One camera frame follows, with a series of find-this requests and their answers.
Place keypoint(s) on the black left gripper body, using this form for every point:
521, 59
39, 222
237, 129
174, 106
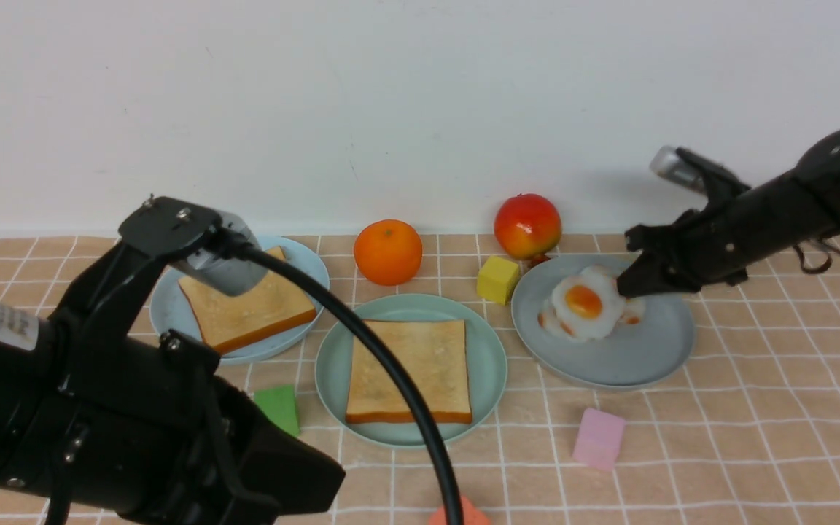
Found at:
155, 436

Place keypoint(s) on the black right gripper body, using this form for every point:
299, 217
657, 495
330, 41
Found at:
740, 225

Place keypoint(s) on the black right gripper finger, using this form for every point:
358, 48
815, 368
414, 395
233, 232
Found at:
661, 240
651, 274

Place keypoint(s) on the fried egg with large white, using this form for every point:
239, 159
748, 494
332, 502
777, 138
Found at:
587, 306

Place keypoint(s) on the toast slice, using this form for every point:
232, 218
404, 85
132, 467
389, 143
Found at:
433, 354
275, 305

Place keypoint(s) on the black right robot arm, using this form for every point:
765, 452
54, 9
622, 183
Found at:
822, 158

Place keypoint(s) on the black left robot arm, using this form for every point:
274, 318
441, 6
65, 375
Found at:
148, 432

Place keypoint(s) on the fried egg rear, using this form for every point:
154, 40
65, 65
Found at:
633, 311

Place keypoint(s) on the grey plate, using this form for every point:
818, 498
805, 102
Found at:
631, 357

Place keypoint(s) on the green cube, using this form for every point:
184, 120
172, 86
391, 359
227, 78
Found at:
279, 404

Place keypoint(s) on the red yellow apple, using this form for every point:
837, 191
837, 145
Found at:
527, 227

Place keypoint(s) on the yellow cube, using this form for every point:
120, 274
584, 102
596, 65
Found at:
497, 279

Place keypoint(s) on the pink cube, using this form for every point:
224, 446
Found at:
598, 442

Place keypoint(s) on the teal green plate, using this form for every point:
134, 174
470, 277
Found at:
484, 351

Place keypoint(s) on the orange fruit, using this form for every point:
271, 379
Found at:
388, 253

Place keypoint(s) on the orange red cube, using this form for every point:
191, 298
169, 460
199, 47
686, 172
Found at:
472, 514

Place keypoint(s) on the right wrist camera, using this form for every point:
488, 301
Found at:
700, 175

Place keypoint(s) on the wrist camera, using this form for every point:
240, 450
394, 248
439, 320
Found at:
199, 241
700, 175

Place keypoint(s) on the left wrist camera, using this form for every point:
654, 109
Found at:
199, 241

